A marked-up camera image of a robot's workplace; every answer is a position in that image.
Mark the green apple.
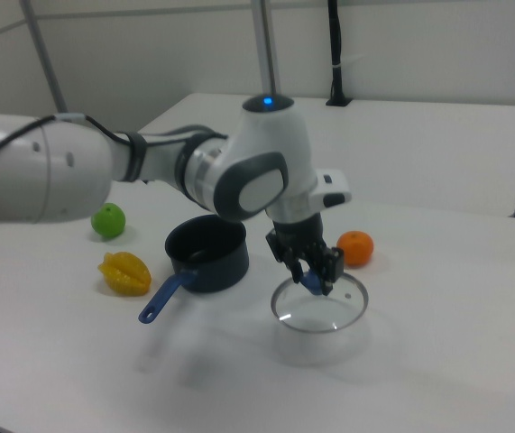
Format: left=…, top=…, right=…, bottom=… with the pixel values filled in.
left=90, top=202, right=127, bottom=239

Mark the dark saucepan with blue handle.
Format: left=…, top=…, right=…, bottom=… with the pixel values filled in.
left=138, top=214, right=251, bottom=325

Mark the black camera pole with base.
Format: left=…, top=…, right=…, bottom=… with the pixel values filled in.
left=325, top=0, right=354, bottom=108

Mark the orange mandarin fruit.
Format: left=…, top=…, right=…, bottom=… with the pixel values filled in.
left=336, top=230, right=375, bottom=268

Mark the slanted grey partition frame post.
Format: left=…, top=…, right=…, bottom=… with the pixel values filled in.
left=18, top=0, right=69, bottom=115

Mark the yellow starfruit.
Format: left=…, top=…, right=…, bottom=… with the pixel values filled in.
left=97, top=251, right=153, bottom=298

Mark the glass lid with blue knob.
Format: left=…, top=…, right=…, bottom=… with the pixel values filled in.
left=270, top=269, right=371, bottom=336

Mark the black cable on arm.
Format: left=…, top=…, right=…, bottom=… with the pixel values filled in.
left=0, top=114, right=151, bottom=175

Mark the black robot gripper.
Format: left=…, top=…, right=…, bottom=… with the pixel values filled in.
left=264, top=214, right=345, bottom=298

